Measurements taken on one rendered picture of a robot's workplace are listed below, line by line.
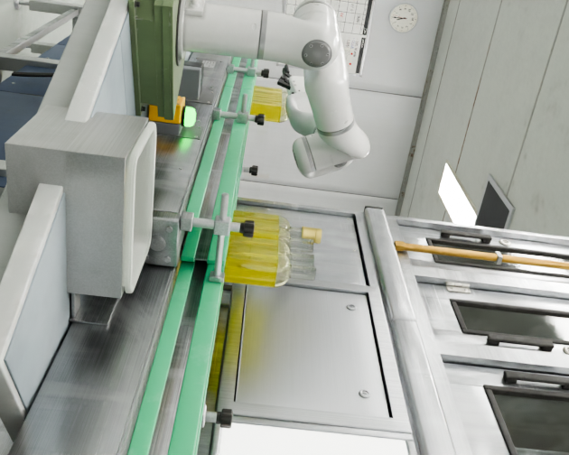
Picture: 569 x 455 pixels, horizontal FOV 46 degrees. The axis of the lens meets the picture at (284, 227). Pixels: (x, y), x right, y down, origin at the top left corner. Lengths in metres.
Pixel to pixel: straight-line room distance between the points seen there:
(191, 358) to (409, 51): 6.43
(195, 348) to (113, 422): 0.21
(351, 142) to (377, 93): 5.86
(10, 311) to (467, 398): 0.90
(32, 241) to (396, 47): 6.52
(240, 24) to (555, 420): 0.97
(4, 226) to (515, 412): 0.99
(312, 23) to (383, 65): 5.94
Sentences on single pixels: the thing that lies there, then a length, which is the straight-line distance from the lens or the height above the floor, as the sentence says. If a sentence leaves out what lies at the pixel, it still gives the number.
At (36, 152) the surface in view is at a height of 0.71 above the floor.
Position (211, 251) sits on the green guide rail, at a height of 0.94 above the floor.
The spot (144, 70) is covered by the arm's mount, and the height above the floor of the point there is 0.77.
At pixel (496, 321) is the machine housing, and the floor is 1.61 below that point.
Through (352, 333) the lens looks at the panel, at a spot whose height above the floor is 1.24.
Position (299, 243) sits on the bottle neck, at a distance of 1.43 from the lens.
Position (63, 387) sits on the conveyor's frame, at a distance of 0.95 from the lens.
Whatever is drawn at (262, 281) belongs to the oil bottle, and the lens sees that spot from 1.32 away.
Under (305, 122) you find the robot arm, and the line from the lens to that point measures 1.79.
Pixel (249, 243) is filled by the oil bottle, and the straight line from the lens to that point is 1.37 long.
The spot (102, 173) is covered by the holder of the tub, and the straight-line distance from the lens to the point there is 0.92.
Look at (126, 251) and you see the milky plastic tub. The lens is 0.97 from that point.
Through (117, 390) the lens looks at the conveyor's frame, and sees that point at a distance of 0.94.
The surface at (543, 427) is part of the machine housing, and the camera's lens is 1.43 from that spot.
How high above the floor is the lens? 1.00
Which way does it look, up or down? 3 degrees up
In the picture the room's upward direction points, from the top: 97 degrees clockwise
